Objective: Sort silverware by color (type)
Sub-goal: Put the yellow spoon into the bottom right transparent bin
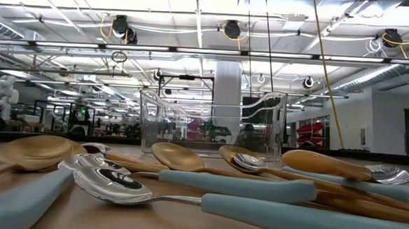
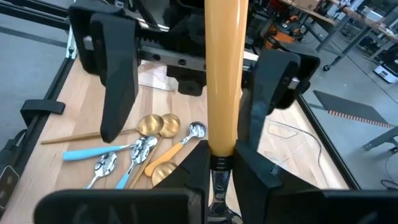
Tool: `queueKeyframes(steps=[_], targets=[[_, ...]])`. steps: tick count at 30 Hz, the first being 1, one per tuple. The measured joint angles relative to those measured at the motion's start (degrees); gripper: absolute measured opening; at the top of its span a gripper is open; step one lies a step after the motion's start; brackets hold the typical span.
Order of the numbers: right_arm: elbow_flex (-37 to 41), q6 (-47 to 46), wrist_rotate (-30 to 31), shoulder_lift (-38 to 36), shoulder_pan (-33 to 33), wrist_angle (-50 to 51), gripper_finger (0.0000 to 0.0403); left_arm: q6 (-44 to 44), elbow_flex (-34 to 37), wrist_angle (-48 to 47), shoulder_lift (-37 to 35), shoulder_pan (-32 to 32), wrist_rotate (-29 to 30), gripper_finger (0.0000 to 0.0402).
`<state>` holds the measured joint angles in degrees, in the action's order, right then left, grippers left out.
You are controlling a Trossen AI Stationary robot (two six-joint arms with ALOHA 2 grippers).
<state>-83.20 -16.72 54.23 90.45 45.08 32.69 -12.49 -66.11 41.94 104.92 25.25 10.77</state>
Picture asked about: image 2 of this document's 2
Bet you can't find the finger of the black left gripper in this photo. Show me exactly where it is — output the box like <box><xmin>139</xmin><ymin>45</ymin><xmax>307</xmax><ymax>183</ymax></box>
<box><xmin>68</xmin><ymin>4</ymin><xmax>140</xmax><ymax>144</ymax></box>
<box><xmin>238</xmin><ymin>49</ymin><xmax>321</xmax><ymax>149</ymax></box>

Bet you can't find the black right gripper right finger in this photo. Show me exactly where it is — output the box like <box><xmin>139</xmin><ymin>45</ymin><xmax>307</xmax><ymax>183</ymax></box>
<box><xmin>231</xmin><ymin>139</ymin><xmax>398</xmax><ymax>224</ymax></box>

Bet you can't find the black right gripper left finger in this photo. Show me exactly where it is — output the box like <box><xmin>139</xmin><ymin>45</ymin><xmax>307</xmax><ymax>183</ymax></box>
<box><xmin>33</xmin><ymin>139</ymin><xmax>211</xmax><ymax>224</ymax></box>

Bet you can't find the long gold spoon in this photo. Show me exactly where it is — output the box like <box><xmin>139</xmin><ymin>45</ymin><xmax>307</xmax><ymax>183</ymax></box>
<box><xmin>40</xmin><ymin>114</ymin><xmax>165</xmax><ymax>146</ymax></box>
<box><xmin>151</xmin><ymin>161</ymin><xmax>178</xmax><ymax>187</ymax></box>
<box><xmin>127</xmin><ymin>113</ymin><xmax>181</xmax><ymax>190</ymax></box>

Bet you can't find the yellow-handled silver spoon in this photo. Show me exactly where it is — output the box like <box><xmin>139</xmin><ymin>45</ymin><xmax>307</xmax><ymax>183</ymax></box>
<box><xmin>204</xmin><ymin>0</ymin><xmax>249</xmax><ymax>224</ymax></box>
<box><xmin>144</xmin><ymin>121</ymin><xmax>207</xmax><ymax>177</ymax></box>

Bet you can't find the orange shop vacuum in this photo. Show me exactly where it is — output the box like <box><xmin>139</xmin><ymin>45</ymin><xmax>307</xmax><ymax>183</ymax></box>
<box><xmin>263</xmin><ymin>14</ymin><xmax>301</xmax><ymax>50</ymax></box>

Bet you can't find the black table clamp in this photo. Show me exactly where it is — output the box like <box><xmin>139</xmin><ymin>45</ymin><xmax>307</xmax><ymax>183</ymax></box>
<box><xmin>20</xmin><ymin>99</ymin><xmax>67</xmax><ymax>127</ymax></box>

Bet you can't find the black mat with hazard stripes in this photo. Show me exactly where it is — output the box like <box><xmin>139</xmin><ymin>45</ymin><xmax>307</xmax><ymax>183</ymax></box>
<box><xmin>312</xmin><ymin>89</ymin><xmax>395</xmax><ymax>129</ymax></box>

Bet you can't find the brown cardboard box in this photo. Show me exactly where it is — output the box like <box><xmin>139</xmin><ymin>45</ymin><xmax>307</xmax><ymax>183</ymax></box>
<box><xmin>291</xmin><ymin>0</ymin><xmax>322</xmax><ymax>11</ymax></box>

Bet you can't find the white floor scale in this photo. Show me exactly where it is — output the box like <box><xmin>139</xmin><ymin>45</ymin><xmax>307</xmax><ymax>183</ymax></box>
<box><xmin>373</xmin><ymin>63</ymin><xmax>398</xmax><ymax>85</ymax></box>

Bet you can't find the wood-top workbench on casters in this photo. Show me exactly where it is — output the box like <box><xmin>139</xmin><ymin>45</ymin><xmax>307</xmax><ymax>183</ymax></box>
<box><xmin>315</xmin><ymin>0</ymin><xmax>398</xmax><ymax>73</ymax></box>

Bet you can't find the grey metal table leg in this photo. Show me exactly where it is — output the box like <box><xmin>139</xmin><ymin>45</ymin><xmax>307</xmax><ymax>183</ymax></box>
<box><xmin>361</xmin><ymin>126</ymin><xmax>398</xmax><ymax>154</ymax></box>

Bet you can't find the black aluminium rig frame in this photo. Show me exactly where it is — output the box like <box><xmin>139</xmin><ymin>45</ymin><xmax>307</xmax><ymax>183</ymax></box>
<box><xmin>0</xmin><ymin>0</ymin><xmax>361</xmax><ymax>218</ymax></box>

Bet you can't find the black rounded camera box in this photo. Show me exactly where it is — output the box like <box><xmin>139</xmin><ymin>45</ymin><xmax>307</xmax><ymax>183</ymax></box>
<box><xmin>0</xmin><ymin>164</ymin><xmax>20</xmax><ymax>210</ymax></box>

